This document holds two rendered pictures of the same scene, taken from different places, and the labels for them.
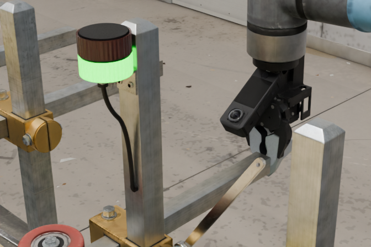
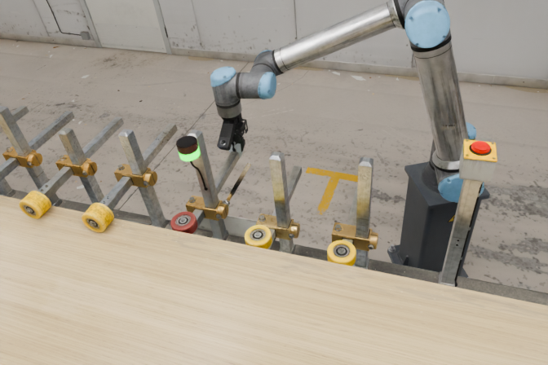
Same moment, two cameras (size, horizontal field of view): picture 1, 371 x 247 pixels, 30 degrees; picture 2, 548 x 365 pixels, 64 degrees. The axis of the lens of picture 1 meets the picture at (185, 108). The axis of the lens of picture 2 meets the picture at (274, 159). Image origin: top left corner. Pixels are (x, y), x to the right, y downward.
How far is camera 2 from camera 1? 0.63 m
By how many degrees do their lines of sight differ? 23
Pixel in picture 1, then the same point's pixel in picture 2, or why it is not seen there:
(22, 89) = (138, 164)
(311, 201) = (279, 178)
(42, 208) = (156, 206)
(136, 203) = (207, 194)
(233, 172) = (227, 164)
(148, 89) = (204, 154)
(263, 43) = (226, 112)
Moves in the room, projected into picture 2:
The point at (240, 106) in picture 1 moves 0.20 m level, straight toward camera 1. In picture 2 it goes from (223, 138) to (240, 169)
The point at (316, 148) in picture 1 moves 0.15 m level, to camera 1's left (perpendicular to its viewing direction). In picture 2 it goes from (278, 162) to (228, 182)
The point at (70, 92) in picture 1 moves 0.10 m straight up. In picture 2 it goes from (148, 154) to (139, 131)
